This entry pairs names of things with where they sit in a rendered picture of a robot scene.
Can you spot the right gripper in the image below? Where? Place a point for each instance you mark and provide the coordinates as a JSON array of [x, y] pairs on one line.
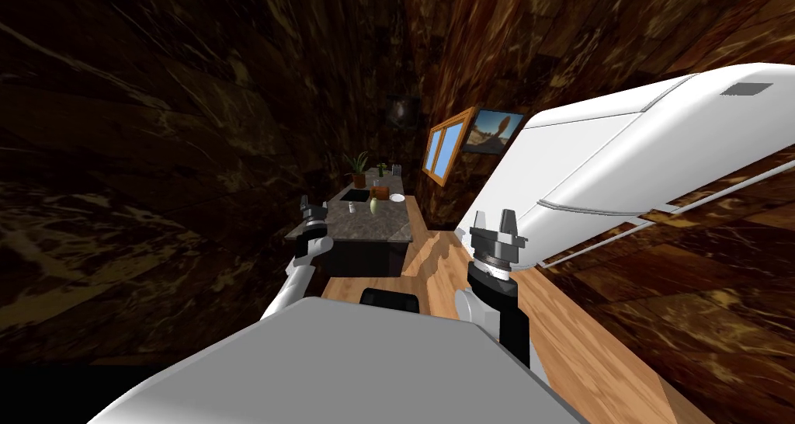
[[499, 247]]

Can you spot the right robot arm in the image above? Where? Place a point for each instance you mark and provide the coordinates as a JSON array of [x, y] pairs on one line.
[[510, 324]]

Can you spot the desert landscape wall picture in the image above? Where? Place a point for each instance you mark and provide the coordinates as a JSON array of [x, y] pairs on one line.
[[493, 132]]

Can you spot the grey stone kitchen counter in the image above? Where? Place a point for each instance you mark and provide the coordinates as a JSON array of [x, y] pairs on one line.
[[372, 225]]

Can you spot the wooden framed window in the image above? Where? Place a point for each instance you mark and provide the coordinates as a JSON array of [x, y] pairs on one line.
[[445, 145]]

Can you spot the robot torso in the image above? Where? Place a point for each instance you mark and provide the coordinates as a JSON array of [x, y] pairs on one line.
[[348, 368]]

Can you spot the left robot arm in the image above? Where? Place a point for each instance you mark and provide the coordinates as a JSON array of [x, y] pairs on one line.
[[297, 283]]

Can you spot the white fridge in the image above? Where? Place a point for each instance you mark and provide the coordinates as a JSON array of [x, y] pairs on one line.
[[596, 157]]

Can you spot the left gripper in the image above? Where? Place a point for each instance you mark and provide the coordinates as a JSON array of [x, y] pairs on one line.
[[314, 218]]

